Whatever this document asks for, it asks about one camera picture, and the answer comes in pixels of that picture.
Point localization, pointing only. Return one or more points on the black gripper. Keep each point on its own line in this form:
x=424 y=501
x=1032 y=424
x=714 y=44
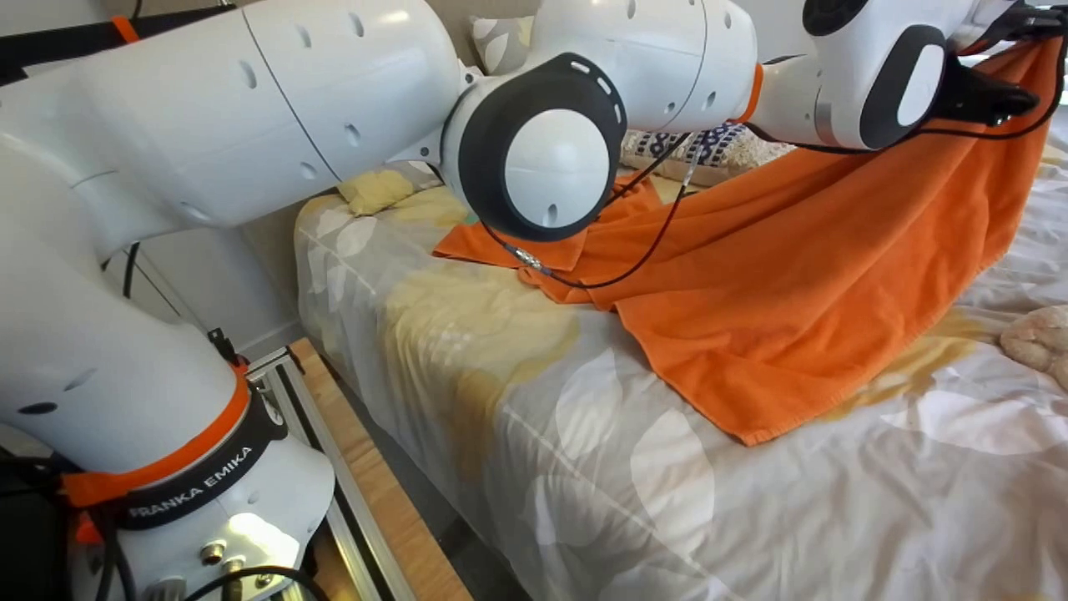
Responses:
x=981 y=98

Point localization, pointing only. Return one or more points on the orange towel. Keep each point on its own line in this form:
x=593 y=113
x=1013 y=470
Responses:
x=770 y=297

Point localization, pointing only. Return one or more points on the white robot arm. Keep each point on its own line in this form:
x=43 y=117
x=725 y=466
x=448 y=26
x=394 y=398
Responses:
x=178 y=471

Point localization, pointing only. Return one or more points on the white blue patterned pillow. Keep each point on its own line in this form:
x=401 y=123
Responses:
x=725 y=146

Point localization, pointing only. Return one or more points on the yellow grey back pillow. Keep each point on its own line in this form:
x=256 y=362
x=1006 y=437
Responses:
x=503 y=41

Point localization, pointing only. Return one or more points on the white and yellow bed duvet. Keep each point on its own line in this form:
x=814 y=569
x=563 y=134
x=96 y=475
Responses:
x=544 y=427

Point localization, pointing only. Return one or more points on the grey yellow patterned pillow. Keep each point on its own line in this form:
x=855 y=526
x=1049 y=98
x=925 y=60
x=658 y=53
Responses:
x=375 y=190

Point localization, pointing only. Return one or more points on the wooden table edge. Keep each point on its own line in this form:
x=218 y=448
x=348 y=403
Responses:
x=378 y=534

